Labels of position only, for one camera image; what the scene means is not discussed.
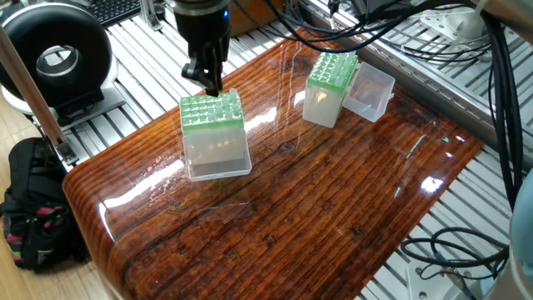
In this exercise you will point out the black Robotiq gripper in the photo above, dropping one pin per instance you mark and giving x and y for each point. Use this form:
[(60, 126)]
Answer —
[(204, 35)]

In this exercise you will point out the clear pipette box green rack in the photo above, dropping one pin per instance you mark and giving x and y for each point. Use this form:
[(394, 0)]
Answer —
[(329, 92), (215, 137)]

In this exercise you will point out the cardboard box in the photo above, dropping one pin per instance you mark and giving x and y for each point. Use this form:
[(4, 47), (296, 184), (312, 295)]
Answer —
[(254, 15)]

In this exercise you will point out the black keyboard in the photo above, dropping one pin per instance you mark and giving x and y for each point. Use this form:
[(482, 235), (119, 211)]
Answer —
[(112, 10)]

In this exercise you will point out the brown wooden pole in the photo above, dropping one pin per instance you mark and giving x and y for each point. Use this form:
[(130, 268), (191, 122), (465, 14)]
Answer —
[(33, 100)]

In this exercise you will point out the black backpack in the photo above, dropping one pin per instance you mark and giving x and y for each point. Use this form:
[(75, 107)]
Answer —
[(37, 208)]

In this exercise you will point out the silver metal bracket post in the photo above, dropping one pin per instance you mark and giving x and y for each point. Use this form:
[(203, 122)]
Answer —
[(153, 12)]

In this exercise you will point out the white perforated base plate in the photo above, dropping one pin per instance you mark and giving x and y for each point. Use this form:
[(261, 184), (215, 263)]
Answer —
[(441, 285)]

